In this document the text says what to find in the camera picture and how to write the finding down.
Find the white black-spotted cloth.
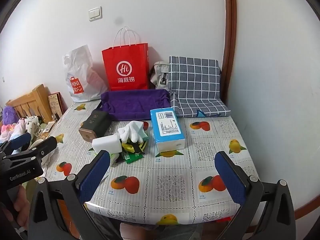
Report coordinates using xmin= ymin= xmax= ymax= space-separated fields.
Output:
xmin=24 ymin=115 xmax=42 ymax=140

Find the brown wooden door frame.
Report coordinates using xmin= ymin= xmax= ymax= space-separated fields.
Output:
xmin=219 ymin=0 xmax=237 ymax=105

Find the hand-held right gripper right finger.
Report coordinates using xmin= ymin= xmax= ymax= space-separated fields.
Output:
xmin=214 ymin=151 xmax=297 ymax=240

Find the white paper napkin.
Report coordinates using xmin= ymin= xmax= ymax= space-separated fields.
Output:
xmin=41 ymin=150 xmax=59 ymax=167

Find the person's left hand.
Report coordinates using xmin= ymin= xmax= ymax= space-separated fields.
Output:
xmin=5 ymin=186 xmax=32 ymax=233

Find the white glove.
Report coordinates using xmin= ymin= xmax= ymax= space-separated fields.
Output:
xmin=118 ymin=120 xmax=149 ymax=142

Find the fruit print tablecloth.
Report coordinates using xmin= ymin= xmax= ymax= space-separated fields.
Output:
xmin=37 ymin=100 xmax=260 ymax=228

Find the beige canvas bag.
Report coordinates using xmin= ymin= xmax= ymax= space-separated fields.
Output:
xmin=149 ymin=61 xmax=170 ymax=90

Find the wooden headboard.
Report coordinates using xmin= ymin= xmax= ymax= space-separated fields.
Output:
xmin=6 ymin=84 xmax=54 ymax=124

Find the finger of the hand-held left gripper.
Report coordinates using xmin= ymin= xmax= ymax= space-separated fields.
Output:
xmin=4 ymin=132 xmax=32 ymax=155
xmin=5 ymin=136 xmax=58 ymax=163

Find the yellow and black pouch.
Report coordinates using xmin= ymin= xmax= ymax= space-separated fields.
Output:
xmin=120 ymin=140 xmax=147 ymax=155

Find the white foam block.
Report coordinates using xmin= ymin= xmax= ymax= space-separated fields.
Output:
xmin=92 ymin=133 xmax=122 ymax=154

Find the white plastic shopping bag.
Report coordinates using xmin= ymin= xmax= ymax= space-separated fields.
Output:
xmin=62 ymin=44 xmax=108 ymax=103

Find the white light switch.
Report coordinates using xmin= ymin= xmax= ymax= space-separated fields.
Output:
xmin=88 ymin=6 xmax=102 ymax=22

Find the purple fabric basket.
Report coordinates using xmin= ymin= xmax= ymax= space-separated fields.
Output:
xmin=100 ymin=89 xmax=171 ymax=121

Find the grey checked cushion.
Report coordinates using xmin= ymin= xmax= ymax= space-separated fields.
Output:
xmin=168 ymin=56 xmax=230 ymax=118

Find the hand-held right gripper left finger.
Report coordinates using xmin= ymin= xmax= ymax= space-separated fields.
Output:
xmin=27 ymin=150 xmax=120 ymax=240

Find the patterned notebook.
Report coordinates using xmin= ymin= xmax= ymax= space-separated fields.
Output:
xmin=48 ymin=92 xmax=64 ymax=119

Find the dark green tin box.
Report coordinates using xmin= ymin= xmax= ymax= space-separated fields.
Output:
xmin=79 ymin=110 xmax=112 ymax=143

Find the red paper bag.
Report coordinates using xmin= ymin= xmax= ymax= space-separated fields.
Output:
xmin=102 ymin=26 xmax=149 ymax=92

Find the colourful quilt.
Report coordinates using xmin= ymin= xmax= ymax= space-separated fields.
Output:
xmin=0 ymin=122 xmax=25 ymax=145

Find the green packet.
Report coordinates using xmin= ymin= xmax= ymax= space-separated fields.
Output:
xmin=125 ymin=152 xmax=145 ymax=164

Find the blue tissue pack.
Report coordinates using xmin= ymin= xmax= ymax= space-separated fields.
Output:
xmin=150 ymin=108 xmax=186 ymax=152

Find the wooden bedside table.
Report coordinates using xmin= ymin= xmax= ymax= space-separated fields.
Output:
xmin=37 ymin=116 xmax=63 ymax=140

